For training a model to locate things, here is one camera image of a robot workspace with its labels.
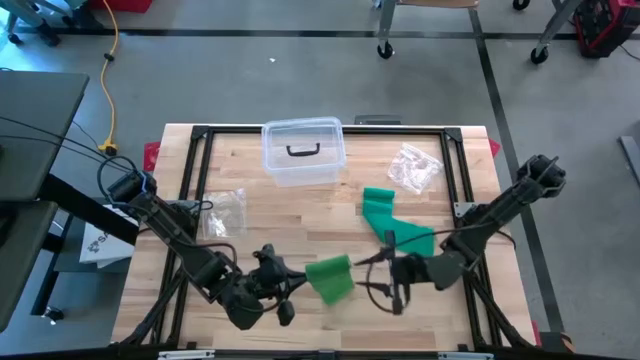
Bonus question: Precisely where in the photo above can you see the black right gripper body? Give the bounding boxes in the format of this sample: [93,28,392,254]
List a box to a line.
[383,230,432,316]

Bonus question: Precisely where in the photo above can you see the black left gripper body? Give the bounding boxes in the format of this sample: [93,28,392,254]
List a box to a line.
[247,243,297,327]

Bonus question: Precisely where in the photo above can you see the teal elastic bandage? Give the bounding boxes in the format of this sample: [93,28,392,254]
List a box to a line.
[362,187,436,258]

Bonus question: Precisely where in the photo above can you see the dark green elastic bandage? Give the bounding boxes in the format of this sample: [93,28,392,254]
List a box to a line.
[304,253,356,307]

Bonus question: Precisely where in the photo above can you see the clear plastic bag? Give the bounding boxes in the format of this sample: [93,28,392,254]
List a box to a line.
[387,143,445,196]
[202,188,249,239]

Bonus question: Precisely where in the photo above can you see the crumpled clear plastic bag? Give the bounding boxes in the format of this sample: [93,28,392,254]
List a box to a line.
[387,143,445,196]

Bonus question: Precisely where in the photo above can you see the clear plastic storage box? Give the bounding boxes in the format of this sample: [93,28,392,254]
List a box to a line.
[260,116,348,189]

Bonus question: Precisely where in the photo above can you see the white printed cardboard sign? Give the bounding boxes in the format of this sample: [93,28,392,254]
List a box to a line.
[78,202,139,270]

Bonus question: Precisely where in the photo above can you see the grey cart leg with caster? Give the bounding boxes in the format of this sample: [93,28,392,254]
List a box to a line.
[375,0,400,61]
[529,0,584,66]

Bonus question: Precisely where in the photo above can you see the black desk support beam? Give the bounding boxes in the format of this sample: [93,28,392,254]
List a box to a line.
[37,173,141,246]

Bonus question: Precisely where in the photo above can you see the small black caster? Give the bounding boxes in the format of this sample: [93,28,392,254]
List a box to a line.
[42,305,66,325]

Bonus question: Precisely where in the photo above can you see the grey metal bar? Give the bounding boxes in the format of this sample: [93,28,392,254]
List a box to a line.
[618,134,640,189]

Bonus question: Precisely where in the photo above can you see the dark grey desk top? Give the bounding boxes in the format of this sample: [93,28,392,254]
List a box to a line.
[0,69,90,204]
[0,199,59,332]

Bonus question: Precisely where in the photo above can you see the red plastic bin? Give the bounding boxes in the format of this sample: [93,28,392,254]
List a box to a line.
[89,0,155,14]

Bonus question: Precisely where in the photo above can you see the red and black crate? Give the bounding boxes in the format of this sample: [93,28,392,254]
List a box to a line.
[572,0,640,60]

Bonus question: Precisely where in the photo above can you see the black office chair base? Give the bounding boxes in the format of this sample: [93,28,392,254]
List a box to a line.
[4,0,104,49]

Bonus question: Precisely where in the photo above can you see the silver edge bracket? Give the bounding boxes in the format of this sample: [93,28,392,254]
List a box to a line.
[437,351,496,360]
[157,349,216,360]

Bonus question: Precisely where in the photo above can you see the black box handle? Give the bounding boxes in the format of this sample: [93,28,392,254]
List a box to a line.
[285,142,322,158]

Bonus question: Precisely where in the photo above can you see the grey metal bracket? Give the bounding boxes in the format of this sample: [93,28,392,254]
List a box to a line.
[353,114,403,126]

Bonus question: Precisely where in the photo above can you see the yellow extension cable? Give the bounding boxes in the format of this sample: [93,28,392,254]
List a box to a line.
[98,0,121,159]

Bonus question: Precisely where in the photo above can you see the thin black cable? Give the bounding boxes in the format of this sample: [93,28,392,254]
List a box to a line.
[0,115,124,169]
[0,133,114,171]

